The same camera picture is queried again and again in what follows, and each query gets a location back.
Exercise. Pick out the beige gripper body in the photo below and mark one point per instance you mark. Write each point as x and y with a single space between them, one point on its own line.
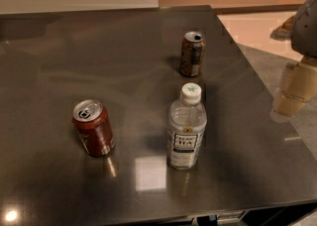
306 32

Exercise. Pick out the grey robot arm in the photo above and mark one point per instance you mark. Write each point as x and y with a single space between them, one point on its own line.
303 34

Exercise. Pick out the clear plastic tea bottle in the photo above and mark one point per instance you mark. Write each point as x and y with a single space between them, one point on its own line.
187 120

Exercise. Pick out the brown drink can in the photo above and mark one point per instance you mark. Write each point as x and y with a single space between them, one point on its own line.
192 52

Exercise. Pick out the red soda can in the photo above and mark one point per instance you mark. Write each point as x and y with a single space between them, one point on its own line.
91 121

